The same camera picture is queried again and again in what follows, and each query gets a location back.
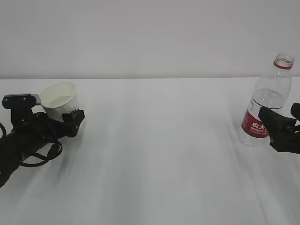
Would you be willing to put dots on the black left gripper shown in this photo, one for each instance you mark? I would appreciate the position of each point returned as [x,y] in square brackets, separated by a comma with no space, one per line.
[46,129]

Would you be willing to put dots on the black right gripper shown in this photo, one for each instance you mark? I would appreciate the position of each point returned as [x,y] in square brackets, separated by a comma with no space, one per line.
[284,135]

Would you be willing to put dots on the white paper cup green logo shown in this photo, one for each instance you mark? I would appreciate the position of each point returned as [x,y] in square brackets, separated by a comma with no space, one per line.
[58,99]

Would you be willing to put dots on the clear water bottle red label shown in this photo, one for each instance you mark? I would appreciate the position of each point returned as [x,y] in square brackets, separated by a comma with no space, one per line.
[271,91]

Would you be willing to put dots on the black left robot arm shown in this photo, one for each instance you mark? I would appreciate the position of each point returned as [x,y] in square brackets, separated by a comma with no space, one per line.
[36,141]

